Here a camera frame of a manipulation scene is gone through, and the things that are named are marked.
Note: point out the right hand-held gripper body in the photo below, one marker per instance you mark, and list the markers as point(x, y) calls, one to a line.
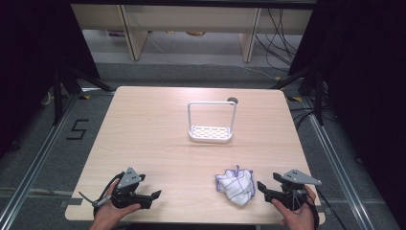
point(297, 179)

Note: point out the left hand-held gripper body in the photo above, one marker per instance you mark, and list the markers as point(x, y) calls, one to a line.
point(127, 180)

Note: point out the white cloth with purple trim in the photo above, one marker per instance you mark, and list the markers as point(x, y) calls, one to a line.
point(236, 187)

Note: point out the white plastic rack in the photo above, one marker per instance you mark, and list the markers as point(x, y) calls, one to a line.
point(210, 134)

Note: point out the person's left hand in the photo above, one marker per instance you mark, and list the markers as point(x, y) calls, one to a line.
point(107, 214)

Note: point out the person's right hand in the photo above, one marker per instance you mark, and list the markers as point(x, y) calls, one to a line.
point(300, 220)

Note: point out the yellow floor tape piece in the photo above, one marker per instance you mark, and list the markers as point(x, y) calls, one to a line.
point(295, 99)
point(85, 96)

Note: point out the black metal stand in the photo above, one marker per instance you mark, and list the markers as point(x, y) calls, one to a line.
point(68, 83)
point(316, 92)

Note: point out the yellow round object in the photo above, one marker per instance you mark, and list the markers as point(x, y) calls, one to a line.
point(195, 33)

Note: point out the light wooden desk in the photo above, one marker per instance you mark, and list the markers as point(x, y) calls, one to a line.
point(191, 19)

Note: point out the aluminium floor rail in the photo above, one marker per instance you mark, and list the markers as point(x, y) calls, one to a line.
point(35, 163)
point(338, 163)

